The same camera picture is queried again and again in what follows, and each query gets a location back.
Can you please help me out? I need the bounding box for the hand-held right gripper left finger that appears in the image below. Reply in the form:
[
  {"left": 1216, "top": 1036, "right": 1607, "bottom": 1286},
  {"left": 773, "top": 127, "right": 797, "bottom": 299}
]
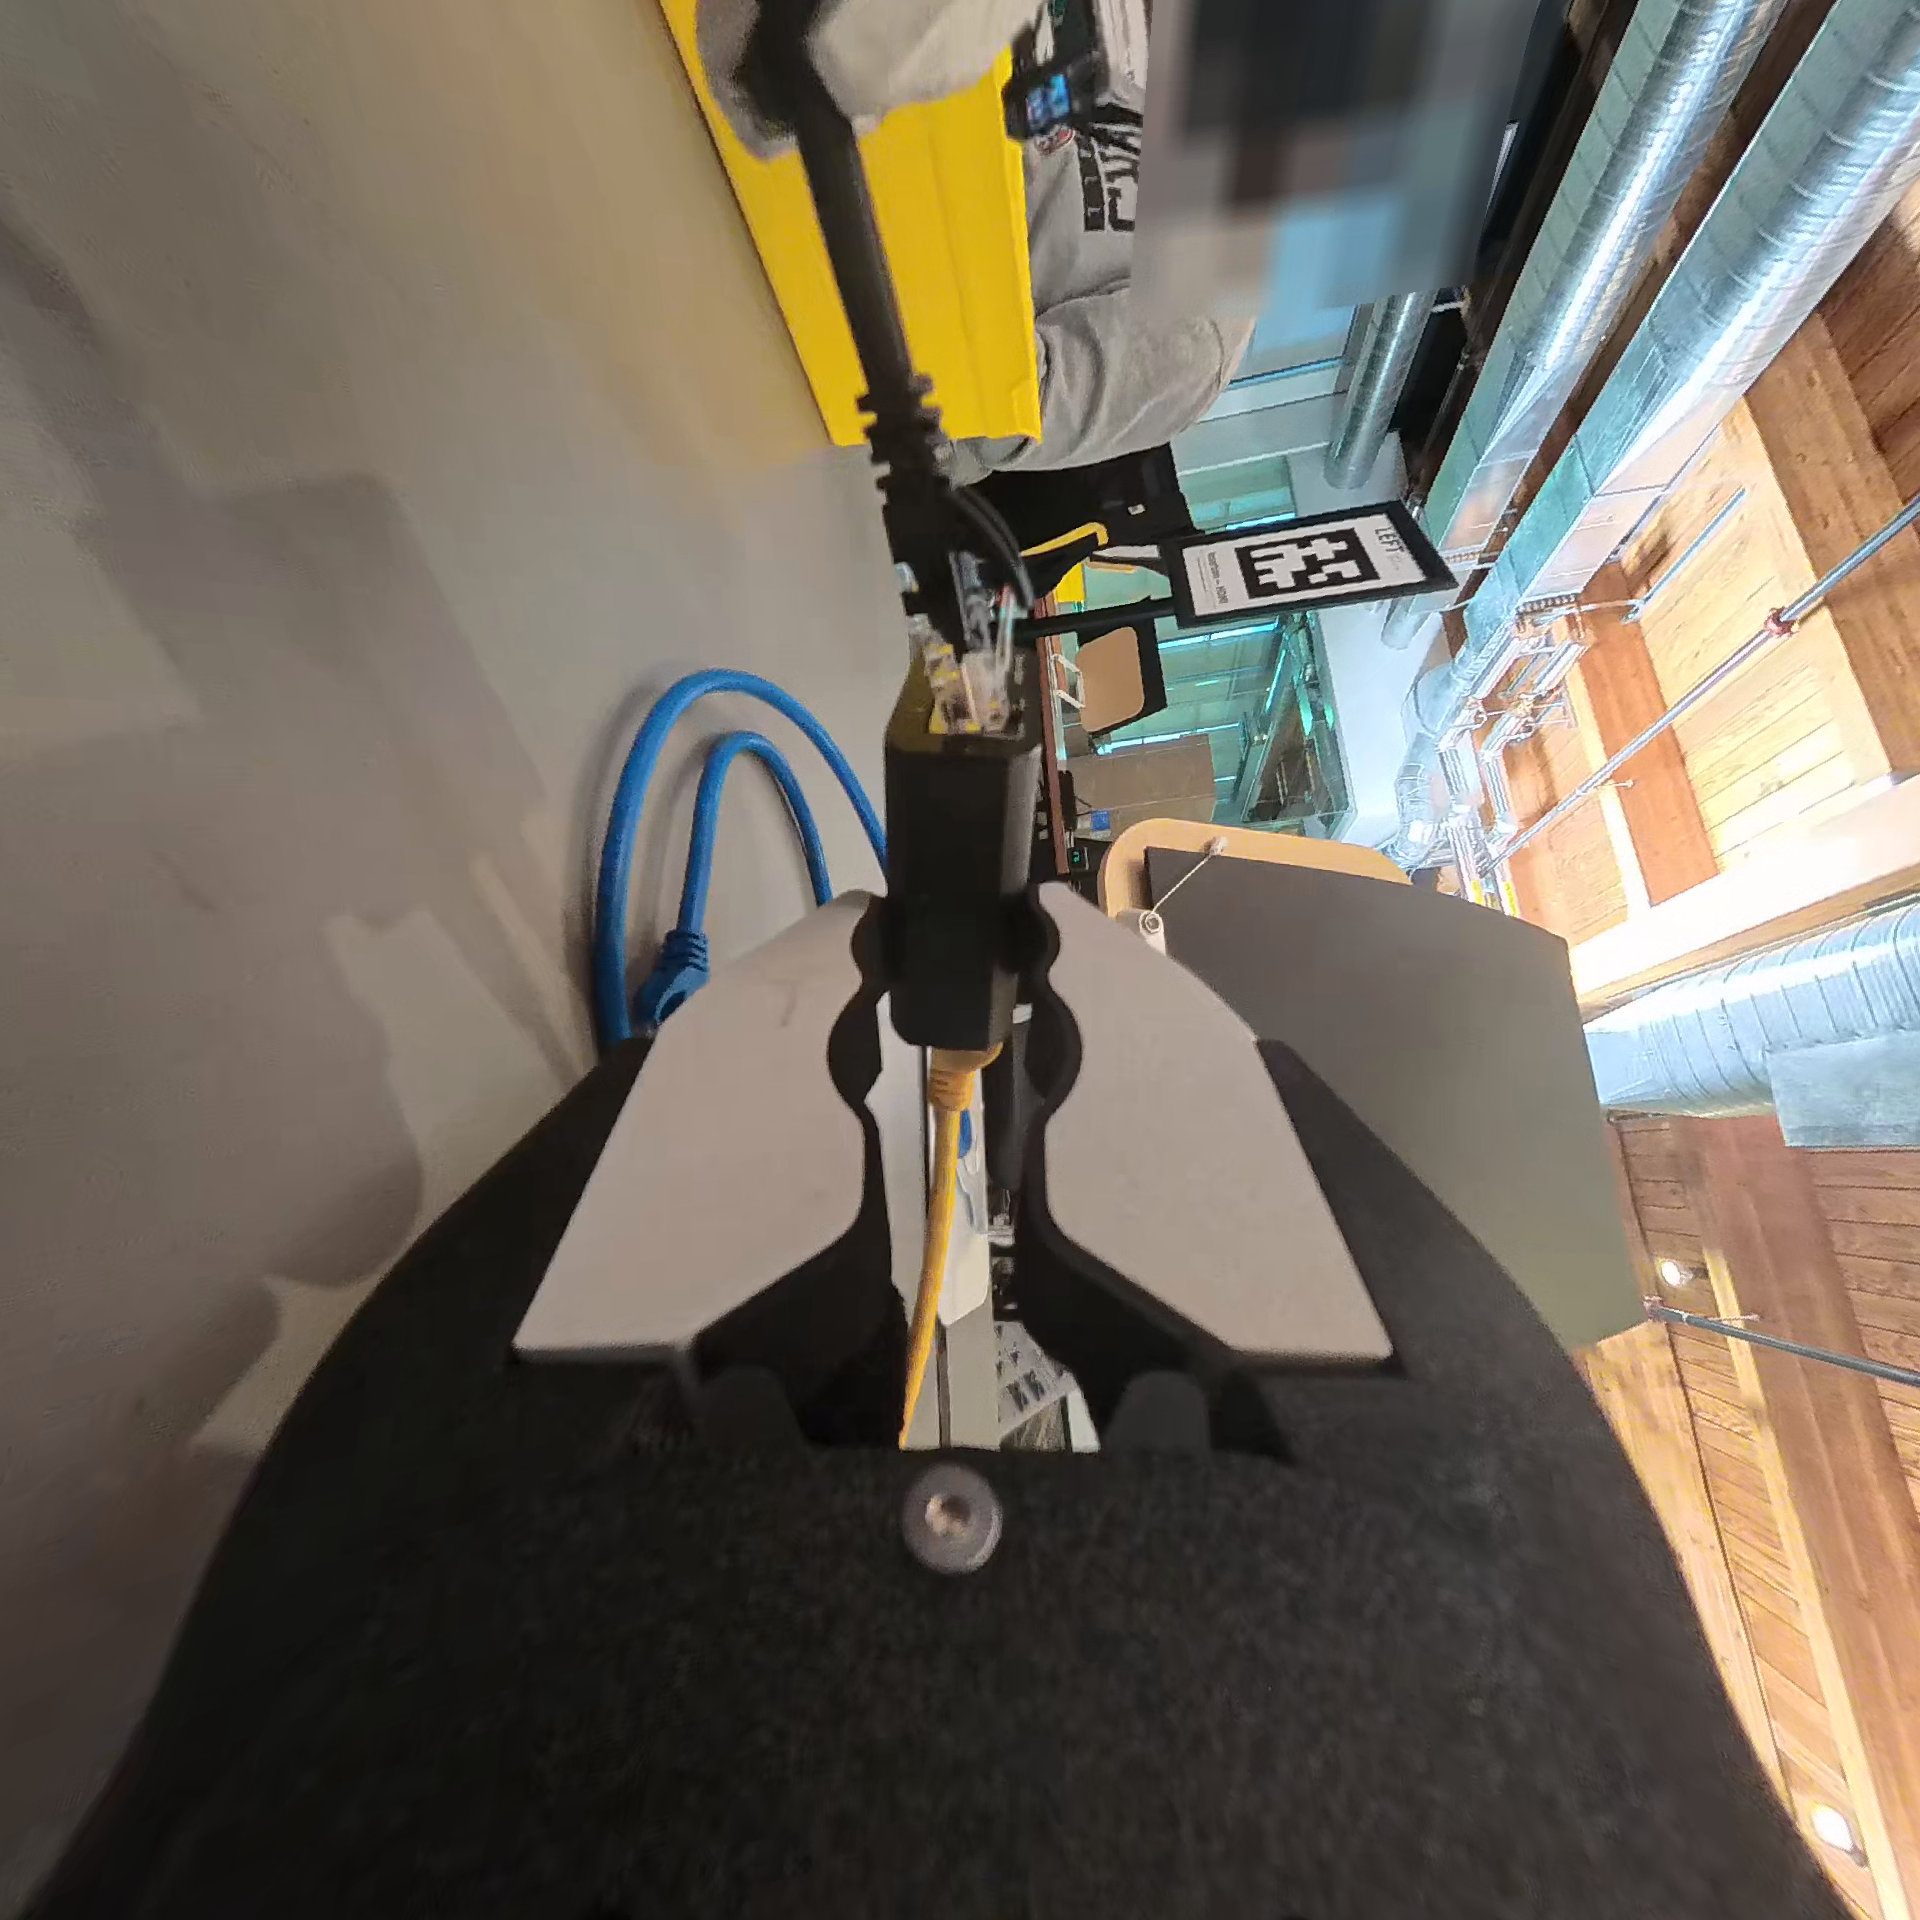
[{"left": 511, "top": 902, "right": 906, "bottom": 1448}]

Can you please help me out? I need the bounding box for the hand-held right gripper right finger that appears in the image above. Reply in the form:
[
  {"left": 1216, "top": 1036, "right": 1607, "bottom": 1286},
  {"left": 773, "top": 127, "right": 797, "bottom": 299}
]
[{"left": 1016, "top": 902, "right": 1395, "bottom": 1448}]

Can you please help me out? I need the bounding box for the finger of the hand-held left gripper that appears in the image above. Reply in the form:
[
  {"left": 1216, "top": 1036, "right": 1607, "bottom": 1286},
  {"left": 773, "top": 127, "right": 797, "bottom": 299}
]
[{"left": 720, "top": 0, "right": 1047, "bottom": 151}]

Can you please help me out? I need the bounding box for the yellow plastic bin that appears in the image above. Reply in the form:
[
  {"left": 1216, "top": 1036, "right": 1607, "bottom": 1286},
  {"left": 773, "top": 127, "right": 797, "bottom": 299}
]
[{"left": 660, "top": 0, "right": 1047, "bottom": 453}]

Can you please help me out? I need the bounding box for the orange ethernet cable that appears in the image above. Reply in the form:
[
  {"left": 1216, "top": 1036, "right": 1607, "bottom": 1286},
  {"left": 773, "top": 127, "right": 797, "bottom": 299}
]
[{"left": 895, "top": 1044, "right": 997, "bottom": 1448}]

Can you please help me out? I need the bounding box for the black ethernet cable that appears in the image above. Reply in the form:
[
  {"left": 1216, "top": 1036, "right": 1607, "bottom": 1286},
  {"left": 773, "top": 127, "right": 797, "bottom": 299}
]
[{"left": 746, "top": 0, "right": 1040, "bottom": 739}]

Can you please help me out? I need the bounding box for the blue ethernet cable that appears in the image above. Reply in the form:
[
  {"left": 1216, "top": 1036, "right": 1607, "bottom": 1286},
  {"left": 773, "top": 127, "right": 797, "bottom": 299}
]
[{"left": 586, "top": 666, "right": 895, "bottom": 1053}]

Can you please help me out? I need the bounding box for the black ethernet port adapter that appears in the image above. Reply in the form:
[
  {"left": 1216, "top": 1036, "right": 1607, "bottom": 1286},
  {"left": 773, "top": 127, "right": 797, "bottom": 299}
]
[{"left": 876, "top": 666, "right": 1058, "bottom": 1057}]

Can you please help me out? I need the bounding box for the silver ventilation duct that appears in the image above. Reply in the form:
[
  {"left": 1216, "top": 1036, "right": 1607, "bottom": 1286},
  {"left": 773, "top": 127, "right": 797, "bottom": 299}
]
[
  {"left": 1580, "top": 896, "right": 1920, "bottom": 1134},
  {"left": 1404, "top": 0, "right": 1920, "bottom": 558}
]

